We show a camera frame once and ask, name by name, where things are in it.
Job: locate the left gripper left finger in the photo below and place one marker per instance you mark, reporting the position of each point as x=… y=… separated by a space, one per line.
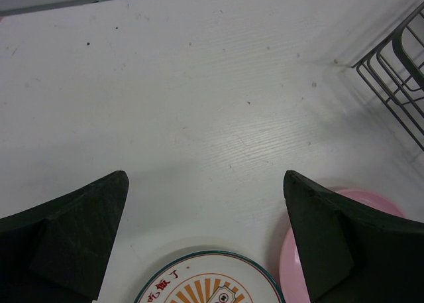
x=58 y=251

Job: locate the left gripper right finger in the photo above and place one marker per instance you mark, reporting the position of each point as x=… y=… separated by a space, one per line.
x=350 y=252

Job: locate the pink plastic plate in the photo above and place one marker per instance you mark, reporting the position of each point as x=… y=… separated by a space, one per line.
x=291 y=274

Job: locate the metal wire dish rack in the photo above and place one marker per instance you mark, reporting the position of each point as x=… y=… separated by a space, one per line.
x=393 y=70

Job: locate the white plate orange sunburst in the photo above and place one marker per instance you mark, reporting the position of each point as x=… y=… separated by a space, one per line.
x=211 y=276

